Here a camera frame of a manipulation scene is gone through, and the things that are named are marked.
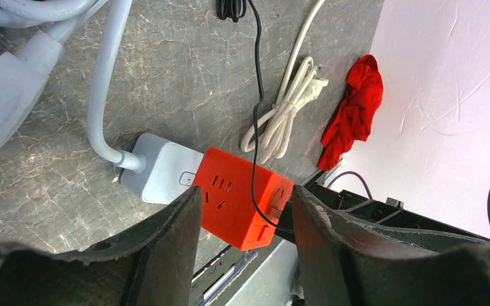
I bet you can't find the light blue power strip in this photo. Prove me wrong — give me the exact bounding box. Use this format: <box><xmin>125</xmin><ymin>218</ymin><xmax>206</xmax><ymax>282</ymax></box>
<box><xmin>121</xmin><ymin>133</ymin><xmax>204</xmax><ymax>205</ymax></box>

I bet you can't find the red cloth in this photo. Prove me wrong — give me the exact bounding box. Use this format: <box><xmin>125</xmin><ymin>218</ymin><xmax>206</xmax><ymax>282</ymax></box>
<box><xmin>316</xmin><ymin>54</ymin><xmax>384</xmax><ymax>171</ymax></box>

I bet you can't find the thin black cable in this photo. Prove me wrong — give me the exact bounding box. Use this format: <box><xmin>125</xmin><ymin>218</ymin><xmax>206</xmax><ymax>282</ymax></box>
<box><xmin>216</xmin><ymin>0</ymin><xmax>297</xmax><ymax>235</ymax></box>

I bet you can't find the red cube socket adapter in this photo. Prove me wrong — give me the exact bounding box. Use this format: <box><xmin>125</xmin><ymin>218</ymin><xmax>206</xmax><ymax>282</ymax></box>
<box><xmin>193</xmin><ymin>147</ymin><xmax>294</xmax><ymax>251</ymax></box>

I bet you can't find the light blue coiled cable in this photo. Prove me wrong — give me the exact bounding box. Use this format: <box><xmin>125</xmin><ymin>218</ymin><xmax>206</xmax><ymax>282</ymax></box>
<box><xmin>0</xmin><ymin>0</ymin><xmax>148</xmax><ymax>174</ymax></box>

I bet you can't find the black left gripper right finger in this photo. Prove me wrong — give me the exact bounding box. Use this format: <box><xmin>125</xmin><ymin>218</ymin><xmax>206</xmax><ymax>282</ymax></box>
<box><xmin>290</xmin><ymin>185</ymin><xmax>490</xmax><ymax>306</ymax></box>

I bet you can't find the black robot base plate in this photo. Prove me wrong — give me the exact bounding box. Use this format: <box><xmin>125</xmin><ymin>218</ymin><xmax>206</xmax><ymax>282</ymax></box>
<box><xmin>189</xmin><ymin>168</ymin><xmax>490</xmax><ymax>306</ymax></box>

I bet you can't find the white power strip cable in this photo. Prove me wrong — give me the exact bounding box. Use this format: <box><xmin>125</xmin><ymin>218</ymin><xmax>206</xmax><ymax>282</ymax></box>
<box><xmin>240</xmin><ymin>0</ymin><xmax>329</xmax><ymax>164</ymax></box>

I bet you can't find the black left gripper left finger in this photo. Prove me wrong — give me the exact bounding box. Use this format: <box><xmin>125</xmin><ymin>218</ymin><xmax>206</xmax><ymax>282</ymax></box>
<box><xmin>0</xmin><ymin>187</ymin><xmax>202</xmax><ymax>305</ymax></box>

